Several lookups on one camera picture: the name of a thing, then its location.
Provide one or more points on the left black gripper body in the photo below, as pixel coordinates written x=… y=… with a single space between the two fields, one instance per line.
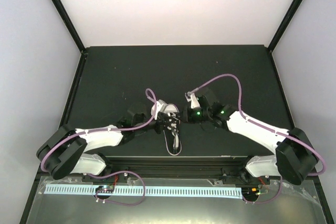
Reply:
x=160 y=119

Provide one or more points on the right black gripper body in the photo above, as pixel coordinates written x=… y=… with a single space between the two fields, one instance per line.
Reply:
x=193 y=118

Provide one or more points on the black white sneaker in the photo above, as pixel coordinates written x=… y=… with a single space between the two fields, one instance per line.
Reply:
x=171 y=109

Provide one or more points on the white shoelace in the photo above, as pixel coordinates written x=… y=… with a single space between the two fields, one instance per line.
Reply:
x=172 y=140

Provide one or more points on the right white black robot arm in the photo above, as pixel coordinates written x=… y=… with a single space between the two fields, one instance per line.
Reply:
x=291 y=158

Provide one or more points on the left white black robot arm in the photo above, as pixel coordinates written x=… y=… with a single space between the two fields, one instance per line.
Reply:
x=67 y=150

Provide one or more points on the black table mat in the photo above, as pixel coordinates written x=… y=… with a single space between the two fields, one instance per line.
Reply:
x=114 y=78

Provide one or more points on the left small circuit board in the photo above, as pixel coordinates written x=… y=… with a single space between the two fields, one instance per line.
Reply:
x=104 y=189

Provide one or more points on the small circuit board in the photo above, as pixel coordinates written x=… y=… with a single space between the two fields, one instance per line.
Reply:
x=256 y=191
x=104 y=189

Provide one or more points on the right small circuit board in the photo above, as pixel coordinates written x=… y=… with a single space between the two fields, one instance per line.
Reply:
x=256 y=191

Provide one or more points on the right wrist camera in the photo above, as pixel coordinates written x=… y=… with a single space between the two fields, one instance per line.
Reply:
x=204 y=97

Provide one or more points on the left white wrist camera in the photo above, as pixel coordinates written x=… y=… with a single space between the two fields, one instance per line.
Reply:
x=158 y=107

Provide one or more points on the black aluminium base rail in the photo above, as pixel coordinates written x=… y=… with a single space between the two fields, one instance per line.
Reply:
x=168 y=167

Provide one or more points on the light blue slotted cable duct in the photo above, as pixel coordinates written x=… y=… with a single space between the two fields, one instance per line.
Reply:
x=149 y=191

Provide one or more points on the right black frame post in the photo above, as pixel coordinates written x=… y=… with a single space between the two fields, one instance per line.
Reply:
x=291 y=11

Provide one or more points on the black frame post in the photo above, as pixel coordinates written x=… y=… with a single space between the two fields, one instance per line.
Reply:
x=291 y=11
x=69 y=24

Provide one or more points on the left black frame post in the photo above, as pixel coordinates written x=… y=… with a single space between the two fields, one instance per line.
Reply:
x=69 y=24

